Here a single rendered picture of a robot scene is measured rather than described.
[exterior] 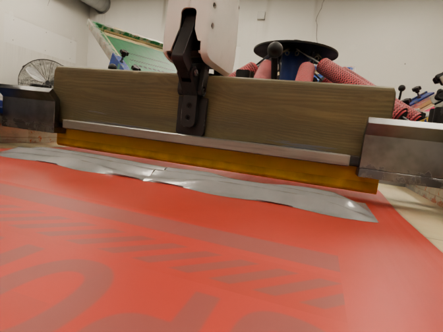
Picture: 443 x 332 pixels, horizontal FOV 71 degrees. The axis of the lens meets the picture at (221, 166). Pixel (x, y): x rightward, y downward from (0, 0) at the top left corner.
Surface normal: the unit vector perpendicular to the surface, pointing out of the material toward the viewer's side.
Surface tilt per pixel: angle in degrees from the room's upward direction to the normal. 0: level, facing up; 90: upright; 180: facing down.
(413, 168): 90
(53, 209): 0
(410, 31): 90
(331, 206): 30
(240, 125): 90
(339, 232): 0
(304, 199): 43
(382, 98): 90
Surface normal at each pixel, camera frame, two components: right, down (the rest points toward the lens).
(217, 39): 0.91, 0.23
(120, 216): 0.11, -0.99
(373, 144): -0.30, 0.07
